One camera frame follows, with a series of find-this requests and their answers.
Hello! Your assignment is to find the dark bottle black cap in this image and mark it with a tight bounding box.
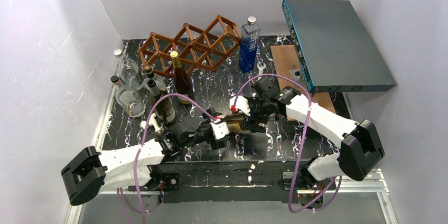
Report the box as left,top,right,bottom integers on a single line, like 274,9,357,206
218,113,250,133

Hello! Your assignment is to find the dark bottle grey cap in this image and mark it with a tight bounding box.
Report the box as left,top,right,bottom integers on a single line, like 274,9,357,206
147,79,176,127

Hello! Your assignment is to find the dark wine bottle gold cap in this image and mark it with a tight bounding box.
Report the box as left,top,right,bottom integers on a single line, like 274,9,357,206
170,51,195,100

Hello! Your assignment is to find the blue transparent bottle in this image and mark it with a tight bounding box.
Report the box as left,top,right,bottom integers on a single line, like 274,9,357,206
239,16,260,73

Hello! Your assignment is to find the clear bottle white gold label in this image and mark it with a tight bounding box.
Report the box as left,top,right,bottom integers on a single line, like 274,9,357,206
110,75,145,117

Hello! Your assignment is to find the clear bottle silver cap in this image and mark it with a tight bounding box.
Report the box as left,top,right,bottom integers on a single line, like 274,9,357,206
114,49,144,90

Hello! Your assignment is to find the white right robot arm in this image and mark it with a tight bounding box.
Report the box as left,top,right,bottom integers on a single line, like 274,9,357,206
230,73,385,187

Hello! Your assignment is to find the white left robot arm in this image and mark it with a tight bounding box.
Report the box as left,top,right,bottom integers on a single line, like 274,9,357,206
61,108,230,206

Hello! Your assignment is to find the brown wooden wine rack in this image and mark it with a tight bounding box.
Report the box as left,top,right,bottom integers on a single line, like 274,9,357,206
137,14,241,78

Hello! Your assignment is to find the silver wrench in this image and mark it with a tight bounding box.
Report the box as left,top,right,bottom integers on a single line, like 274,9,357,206
257,62,266,75

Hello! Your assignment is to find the wooden board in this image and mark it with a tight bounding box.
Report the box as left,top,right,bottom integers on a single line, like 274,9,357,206
270,45,336,113

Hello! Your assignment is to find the teal metal box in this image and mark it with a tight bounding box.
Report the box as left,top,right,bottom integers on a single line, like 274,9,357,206
282,0,397,94

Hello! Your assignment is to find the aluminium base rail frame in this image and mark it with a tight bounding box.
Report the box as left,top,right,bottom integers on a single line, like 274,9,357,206
64,40,400,224

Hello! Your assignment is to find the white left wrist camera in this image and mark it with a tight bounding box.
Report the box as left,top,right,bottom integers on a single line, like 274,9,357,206
209,119,230,140

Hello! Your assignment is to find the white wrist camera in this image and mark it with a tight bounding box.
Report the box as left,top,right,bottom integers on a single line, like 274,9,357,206
209,119,230,140
229,96,250,116

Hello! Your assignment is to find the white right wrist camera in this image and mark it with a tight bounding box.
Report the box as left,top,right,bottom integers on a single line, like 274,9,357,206
229,96,250,116

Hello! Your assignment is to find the grey metal bracket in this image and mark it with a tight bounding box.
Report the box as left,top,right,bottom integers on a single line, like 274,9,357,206
290,69,302,81

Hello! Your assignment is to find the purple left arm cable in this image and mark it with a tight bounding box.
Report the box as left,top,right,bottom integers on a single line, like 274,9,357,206
116,92,219,224

